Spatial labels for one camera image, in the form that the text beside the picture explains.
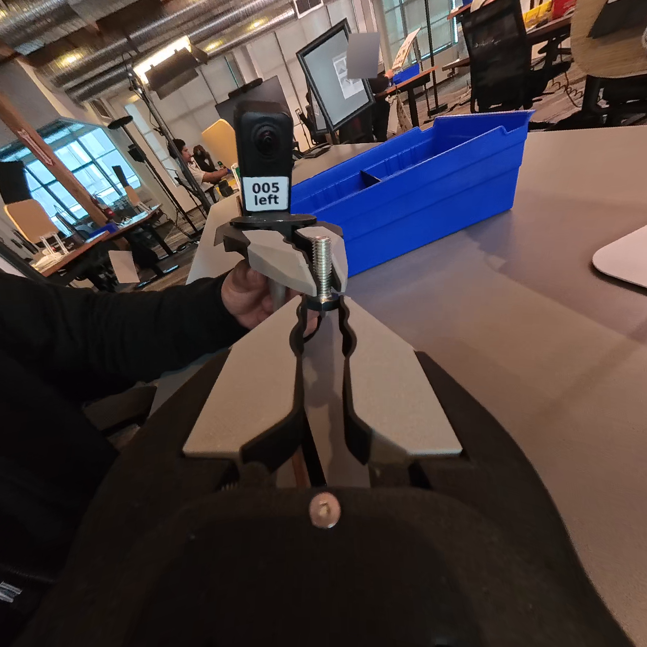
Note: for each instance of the wooden office desk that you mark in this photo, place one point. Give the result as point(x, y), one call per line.
point(91, 245)

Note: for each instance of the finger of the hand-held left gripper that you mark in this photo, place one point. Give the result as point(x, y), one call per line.
point(341, 265)
point(275, 258)

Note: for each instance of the black light stand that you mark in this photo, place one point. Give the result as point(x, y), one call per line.
point(161, 151)

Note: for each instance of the black office chair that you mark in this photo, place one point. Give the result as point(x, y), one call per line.
point(498, 55)

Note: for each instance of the white tray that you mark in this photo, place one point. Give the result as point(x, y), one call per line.
point(624, 258)

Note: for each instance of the beige round pod chair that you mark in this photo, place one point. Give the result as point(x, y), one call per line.
point(611, 35)

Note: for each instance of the blue plastic bin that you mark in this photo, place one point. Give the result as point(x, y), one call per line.
point(429, 202)

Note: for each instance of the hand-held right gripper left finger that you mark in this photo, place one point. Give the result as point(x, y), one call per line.
point(242, 394)

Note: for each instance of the small blue bin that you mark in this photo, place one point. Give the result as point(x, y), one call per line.
point(407, 74)

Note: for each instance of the person's left forearm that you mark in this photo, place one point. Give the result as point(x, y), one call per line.
point(126, 323)

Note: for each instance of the dark monitor with webcam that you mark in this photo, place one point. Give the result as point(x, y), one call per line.
point(268, 93)

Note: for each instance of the studio light panel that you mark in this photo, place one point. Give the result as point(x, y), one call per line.
point(174, 73)

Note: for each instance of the large tilted display screen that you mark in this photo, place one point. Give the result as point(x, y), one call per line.
point(331, 76)

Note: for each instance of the silver threaded bolt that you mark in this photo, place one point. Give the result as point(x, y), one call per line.
point(322, 263)

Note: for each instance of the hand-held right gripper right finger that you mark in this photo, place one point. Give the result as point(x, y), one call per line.
point(399, 399)

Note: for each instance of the yellow boxes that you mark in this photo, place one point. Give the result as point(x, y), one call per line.
point(538, 15)

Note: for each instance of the person's left hand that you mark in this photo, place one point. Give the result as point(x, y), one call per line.
point(247, 298)

